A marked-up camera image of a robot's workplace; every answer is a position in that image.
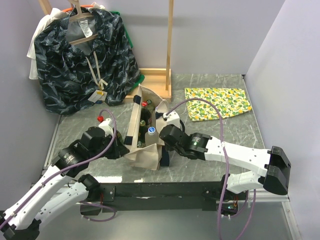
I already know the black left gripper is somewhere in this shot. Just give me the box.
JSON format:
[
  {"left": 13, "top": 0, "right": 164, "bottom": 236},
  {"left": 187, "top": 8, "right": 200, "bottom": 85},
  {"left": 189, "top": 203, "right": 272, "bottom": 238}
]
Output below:
[{"left": 89, "top": 132, "right": 129, "bottom": 160}]

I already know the beige canvas tote bag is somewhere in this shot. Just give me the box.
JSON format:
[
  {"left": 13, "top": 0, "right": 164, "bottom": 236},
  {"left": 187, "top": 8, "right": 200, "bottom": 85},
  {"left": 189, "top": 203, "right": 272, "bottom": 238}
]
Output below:
[{"left": 124, "top": 85, "right": 170, "bottom": 171}]

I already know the green glass bottle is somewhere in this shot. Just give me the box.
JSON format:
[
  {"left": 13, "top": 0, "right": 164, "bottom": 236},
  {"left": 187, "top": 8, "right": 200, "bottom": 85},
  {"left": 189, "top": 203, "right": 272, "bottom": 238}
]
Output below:
[{"left": 138, "top": 120, "right": 148, "bottom": 143}]

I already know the dark cola glass bottle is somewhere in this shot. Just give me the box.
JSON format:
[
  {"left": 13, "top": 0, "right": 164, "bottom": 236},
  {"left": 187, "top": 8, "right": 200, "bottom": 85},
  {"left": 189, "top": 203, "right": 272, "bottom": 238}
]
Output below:
[{"left": 140, "top": 101, "right": 152, "bottom": 126}]

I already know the clear soda water bottle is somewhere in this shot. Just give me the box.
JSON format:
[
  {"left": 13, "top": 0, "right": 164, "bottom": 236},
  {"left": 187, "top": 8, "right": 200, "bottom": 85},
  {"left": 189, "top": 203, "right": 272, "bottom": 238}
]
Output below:
[{"left": 146, "top": 99, "right": 155, "bottom": 112}]

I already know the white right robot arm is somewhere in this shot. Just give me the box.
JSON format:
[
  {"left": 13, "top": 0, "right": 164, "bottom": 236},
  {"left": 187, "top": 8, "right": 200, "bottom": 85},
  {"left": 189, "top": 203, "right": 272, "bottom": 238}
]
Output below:
[{"left": 159, "top": 124, "right": 292, "bottom": 199}]

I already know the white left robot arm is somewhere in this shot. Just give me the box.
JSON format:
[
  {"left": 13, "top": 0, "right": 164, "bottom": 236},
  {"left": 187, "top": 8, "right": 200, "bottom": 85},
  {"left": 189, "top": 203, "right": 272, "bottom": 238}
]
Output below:
[{"left": 0, "top": 127, "right": 129, "bottom": 240}]

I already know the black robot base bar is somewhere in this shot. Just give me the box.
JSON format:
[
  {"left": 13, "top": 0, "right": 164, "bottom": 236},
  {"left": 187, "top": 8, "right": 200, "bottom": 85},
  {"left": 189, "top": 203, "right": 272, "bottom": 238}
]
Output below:
[{"left": 86, "top": 181, "right": 223, "bottom": 211}]

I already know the wooden clothes rack stand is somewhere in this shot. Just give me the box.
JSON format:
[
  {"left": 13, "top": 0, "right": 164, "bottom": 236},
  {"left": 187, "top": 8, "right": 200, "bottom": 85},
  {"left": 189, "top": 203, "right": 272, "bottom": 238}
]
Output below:
[{"left": 38, "top": 0, "right": 174, "bottom": 103}]

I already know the lemon print cloth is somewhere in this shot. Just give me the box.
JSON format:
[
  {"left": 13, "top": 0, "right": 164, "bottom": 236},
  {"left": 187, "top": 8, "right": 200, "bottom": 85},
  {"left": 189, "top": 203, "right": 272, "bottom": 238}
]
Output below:
[{"left": 184, "top": 87, "right": 252, "bottom": 122}]

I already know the dark patterned hanging jacket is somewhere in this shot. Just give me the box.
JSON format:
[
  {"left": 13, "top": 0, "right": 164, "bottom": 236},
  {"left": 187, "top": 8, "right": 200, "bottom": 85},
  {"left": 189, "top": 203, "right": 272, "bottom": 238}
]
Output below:
[{"left": 36, "top": 9, "right": 141, "bottom": 115}]

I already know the wooden clothes hanger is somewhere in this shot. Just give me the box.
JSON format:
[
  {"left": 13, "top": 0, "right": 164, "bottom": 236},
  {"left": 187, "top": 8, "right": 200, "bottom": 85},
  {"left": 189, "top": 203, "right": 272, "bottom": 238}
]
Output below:
[{"left": 65, "top": 0, "right": 98, "bottom": 47}]

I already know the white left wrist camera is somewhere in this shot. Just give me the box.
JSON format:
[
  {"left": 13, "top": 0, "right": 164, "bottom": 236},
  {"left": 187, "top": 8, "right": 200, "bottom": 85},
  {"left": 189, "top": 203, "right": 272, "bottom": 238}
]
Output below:
[{"left": 97, "top": 115, "right": 114, "bottom": 136}]

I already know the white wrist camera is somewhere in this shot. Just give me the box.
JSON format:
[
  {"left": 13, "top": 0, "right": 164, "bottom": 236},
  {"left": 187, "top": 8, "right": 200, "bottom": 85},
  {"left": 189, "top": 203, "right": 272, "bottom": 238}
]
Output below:
[
  {"left": 162, "top": 110, "right": 180, "bottom": 128},
  {"left": 97, "top": 115, "right": 114, "bottom": 136}
]

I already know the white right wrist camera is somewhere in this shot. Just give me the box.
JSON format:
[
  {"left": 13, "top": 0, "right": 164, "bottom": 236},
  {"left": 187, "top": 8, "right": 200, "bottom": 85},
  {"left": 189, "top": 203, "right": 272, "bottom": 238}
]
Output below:
[{"left": 162, "top": 110, "right": 180, "bottom": 128}]

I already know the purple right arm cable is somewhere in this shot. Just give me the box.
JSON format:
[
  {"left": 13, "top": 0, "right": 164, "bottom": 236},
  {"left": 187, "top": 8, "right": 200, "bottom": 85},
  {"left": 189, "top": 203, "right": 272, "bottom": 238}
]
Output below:
[{"left": 164, "top": 97, "right": 257, "bottom": 240}]

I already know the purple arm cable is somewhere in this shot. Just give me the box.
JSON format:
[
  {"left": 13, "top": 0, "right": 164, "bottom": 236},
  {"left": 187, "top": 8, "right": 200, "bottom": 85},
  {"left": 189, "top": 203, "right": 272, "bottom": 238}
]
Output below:
[
  {"left": 164, "top": 97, "right": 257, "bottom": 240},
  {"left": 0, "top": 108, "right": 118, "bottom": 227}
]

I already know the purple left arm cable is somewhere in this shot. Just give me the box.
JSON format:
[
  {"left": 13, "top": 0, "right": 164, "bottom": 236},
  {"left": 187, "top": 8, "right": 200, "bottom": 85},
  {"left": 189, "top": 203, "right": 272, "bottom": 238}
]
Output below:
[{"left": 0, "top": 108, "right": 118, "bottom": 227}]

